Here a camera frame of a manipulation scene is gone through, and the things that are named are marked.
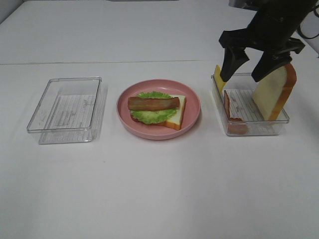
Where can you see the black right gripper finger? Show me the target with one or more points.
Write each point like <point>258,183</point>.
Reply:
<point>268,63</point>
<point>234,57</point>

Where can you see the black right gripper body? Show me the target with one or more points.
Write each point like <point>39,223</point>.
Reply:
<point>270,30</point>

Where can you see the yellow cheese slice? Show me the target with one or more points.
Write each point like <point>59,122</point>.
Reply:
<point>218,80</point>

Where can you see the bacon strip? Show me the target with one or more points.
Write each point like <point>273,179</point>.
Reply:
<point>152,104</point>
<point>236,125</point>

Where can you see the bread slice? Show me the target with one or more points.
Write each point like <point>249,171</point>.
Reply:
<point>273,91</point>
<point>174,122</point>

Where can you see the green lettuce leaf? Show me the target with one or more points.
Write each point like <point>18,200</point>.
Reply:
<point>153,117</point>

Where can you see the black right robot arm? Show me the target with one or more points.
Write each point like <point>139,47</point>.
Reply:
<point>310,5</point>

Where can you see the clear plastic right tray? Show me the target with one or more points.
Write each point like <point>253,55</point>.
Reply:
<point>240,89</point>

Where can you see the clear plastic tray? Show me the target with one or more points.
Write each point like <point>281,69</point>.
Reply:
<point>240,89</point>
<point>70,110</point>

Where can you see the pink round plate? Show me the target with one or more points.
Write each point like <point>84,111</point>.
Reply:
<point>191,112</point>

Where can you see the clear plastic left tray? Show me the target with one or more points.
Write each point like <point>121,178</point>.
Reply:
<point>70,110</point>

